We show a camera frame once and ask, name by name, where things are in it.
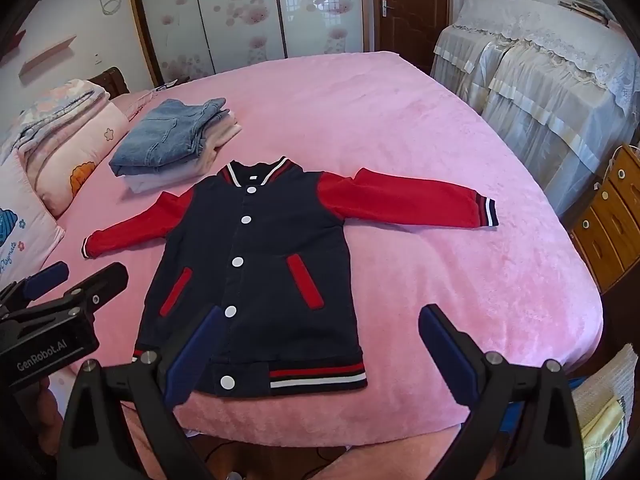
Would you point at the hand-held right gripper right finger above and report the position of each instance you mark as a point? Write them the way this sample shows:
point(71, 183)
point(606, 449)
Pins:
point(445, 352)

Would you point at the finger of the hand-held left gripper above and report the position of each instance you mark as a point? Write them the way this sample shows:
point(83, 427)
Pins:
point(102, 280)
point(47, 277)

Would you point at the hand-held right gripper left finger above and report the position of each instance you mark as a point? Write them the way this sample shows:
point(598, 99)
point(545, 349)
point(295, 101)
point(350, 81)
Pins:
point(197, 355)

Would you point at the navy and red varsity jacket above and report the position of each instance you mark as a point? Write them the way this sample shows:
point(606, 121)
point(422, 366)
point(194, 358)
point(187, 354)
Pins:
point(270, 260)

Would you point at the folded beige clothes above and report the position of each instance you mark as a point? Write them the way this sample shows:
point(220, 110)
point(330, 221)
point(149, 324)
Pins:
point(222, 135)

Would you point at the person's left hand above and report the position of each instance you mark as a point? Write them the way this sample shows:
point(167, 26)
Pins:
point(45, 415)

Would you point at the white cartoon print pillow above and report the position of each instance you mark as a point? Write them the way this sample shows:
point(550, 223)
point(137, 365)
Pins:
point(25, 230)

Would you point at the stack of folded quilts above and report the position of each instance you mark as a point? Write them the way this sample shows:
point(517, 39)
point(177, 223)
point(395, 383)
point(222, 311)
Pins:
point(75, 150)

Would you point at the folded blue jeans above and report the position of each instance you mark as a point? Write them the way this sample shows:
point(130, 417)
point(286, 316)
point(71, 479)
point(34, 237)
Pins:
point(160, 135)

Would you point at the pale yellow cloth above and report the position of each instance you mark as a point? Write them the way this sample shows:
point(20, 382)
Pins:
point(607, 410)

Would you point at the dark wooden headboard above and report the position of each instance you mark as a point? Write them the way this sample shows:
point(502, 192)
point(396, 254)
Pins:
point(111, 81)

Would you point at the wooden drawer cabinet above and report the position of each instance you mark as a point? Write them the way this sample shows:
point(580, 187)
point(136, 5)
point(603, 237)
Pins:
point(610, 225)

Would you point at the pink fleece bed blanket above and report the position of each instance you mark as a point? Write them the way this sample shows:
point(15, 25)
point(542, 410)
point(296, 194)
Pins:
point(400, 135)

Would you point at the floral sliding door wardrobe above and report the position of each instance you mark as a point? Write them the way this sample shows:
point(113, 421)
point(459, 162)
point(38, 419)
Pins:
point(225, 10)

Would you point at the brown wooden door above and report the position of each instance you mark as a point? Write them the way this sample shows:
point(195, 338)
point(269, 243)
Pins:
point(415, 5)

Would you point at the pink wall shelf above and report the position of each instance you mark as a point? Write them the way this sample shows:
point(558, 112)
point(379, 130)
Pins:
point(47, 57)

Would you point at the red wall shelf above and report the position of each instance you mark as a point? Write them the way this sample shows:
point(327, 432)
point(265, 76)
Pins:
point(12, 42)

